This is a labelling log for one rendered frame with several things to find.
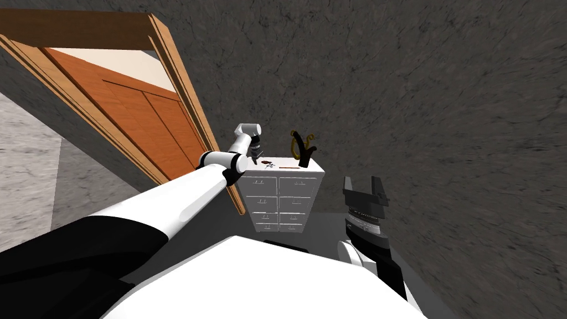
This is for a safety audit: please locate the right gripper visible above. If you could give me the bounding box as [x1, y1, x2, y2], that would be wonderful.
[342, 176, 391, 219]

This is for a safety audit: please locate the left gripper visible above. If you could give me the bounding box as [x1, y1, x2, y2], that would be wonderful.
[249, 135, 266, 166]

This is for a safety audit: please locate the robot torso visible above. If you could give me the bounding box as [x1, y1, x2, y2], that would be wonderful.
[99, 235, 429, 319]

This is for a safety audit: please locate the black and yellow sculpture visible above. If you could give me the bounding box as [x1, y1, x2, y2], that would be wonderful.
[290, 129, 318, 169]

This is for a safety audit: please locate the orange wooden door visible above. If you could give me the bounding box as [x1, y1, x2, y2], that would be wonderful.
[41, 47, 210, 182]

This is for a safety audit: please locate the white chest of drawers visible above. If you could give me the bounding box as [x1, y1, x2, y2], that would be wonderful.
[236, 156, 326, 234]

